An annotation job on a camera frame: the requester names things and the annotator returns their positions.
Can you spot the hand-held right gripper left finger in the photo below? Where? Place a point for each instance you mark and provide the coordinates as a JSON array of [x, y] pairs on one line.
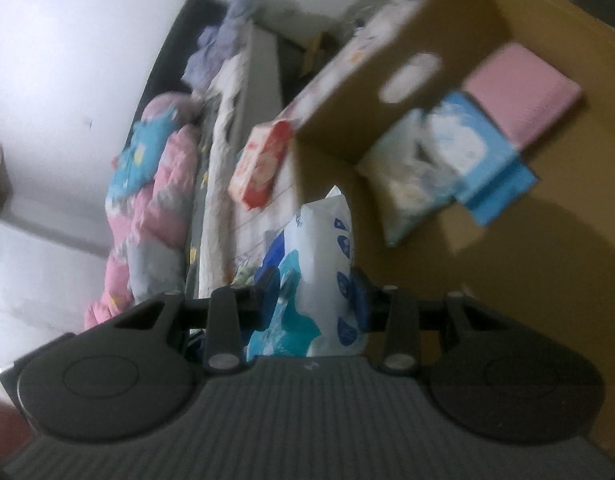
[[270, 287]]

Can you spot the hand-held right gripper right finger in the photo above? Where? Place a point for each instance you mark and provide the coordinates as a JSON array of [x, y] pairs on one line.
[[361, 297]]

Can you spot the white and teal wipes packet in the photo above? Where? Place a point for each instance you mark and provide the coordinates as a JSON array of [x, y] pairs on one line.
[[317, 260]]

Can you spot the clear plastic packet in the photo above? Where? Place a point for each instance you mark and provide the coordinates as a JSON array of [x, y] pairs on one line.
[[402, 185]]

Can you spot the blue tissue pack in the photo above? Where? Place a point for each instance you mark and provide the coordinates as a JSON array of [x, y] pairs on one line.
[[487, 170]]

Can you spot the large brown cardboard box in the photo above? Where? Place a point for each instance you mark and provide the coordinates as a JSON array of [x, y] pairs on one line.
[[562, 260]]

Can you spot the pink cloth pack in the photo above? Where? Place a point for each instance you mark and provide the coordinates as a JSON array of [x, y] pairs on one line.
[[522, 95]]

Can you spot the plaid printed mat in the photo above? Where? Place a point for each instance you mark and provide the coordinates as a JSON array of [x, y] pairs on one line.
[[260, 230]]

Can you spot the red wet wipes pack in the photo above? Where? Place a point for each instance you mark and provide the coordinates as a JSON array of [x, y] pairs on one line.
[[260, 165]]

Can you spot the pink and blue quilt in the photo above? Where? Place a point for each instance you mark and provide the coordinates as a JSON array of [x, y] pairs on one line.
[[152, 200]]

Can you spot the purple clothes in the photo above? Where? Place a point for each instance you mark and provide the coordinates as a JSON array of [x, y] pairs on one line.
[[217, 45]]

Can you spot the black headboard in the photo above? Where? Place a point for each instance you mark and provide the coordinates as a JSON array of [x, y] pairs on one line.
[[187, 25]]

